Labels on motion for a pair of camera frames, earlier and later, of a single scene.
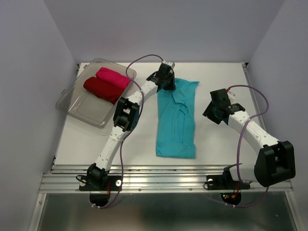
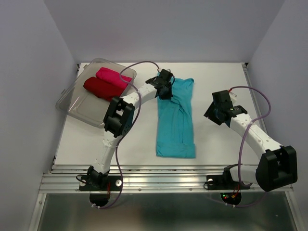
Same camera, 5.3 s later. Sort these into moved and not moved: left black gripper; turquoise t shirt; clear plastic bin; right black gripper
Moved: left black gripper
Not moved: clear plastic bin; right black gripper; turquoise t shirt
